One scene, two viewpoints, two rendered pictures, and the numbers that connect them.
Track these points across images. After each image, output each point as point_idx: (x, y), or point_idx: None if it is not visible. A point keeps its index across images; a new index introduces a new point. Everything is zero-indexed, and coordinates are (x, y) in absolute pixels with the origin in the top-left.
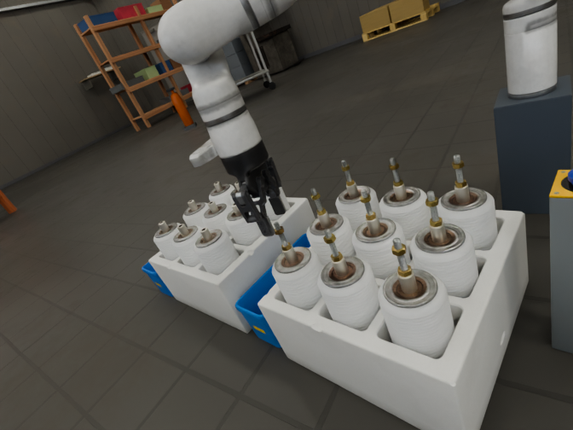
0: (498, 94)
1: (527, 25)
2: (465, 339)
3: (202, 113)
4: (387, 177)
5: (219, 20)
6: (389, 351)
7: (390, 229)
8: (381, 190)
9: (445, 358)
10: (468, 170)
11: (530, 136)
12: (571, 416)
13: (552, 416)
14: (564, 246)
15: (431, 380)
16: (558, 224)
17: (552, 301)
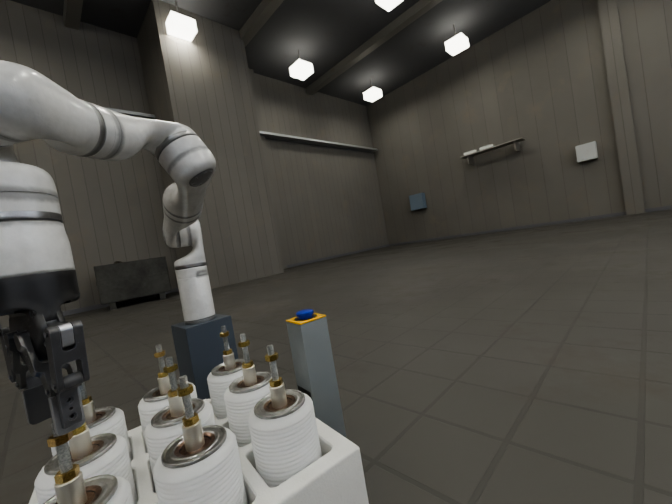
0: (174, 326)
1: (197, 272)
2: (327, 429)
3: (0, 196)
4: (4, 483)
5: (77, 118)
6: (300, 480)
7: (197, 402)
8: (8, 500)
9: (335, 444)
10: (134, 424)
11: (213, 348)
12: (371, 480)
13: (368, 489)
14: (313, 358)
15: (344, 465)
16: (307, 343)
17: (316, 412)
